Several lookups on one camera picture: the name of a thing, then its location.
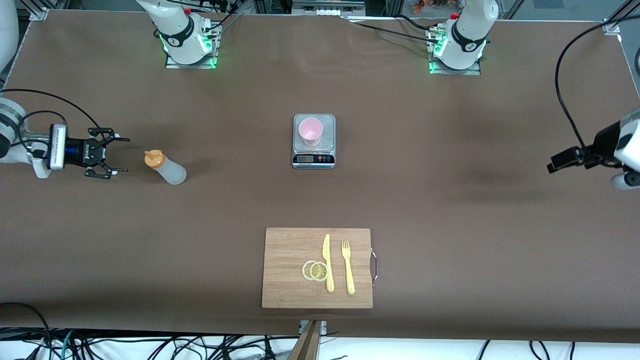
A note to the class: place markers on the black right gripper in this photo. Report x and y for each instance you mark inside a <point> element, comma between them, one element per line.
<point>80,152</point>

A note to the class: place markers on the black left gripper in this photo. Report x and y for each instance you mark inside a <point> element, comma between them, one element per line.
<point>601,143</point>

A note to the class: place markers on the squeeze bottle with orange cap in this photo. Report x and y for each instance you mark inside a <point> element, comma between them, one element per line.
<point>172,172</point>

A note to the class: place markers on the pink plastic cup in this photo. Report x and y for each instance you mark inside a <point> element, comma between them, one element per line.
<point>310,131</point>

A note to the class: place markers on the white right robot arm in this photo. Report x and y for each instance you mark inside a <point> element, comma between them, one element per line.
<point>175,30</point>

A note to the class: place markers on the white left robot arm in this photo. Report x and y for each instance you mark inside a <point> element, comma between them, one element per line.
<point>465,35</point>

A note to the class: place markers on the brown table cover mat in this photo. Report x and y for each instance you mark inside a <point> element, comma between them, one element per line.
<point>150,250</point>

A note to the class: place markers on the wooden cutting board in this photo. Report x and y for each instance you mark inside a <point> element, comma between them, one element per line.
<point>290,250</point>

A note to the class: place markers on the silver digital kitchen scale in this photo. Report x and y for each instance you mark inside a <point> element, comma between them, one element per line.
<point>314,159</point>

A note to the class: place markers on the lemon slice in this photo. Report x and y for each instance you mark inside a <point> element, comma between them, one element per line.
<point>318,271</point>
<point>305,270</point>

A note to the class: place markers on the yellow plastic fork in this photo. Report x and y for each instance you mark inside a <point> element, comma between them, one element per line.
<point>349,275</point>

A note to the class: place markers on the yellow plastic knife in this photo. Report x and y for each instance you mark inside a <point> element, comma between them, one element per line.
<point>330,282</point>

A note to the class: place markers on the white power strip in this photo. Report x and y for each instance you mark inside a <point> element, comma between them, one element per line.
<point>330,12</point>

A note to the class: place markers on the wooden support beam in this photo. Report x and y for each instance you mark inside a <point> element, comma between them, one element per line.
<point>307,345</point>

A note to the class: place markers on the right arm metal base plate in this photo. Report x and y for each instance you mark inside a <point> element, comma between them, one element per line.
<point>192,65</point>

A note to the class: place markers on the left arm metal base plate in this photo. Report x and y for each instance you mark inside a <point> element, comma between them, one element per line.
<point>470,72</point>

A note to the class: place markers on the aluminium frame corner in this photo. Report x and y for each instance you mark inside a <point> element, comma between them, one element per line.
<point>611,25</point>
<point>39,14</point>

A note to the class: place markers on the small metal bracket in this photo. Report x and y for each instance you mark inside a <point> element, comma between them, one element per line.
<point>324,327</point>

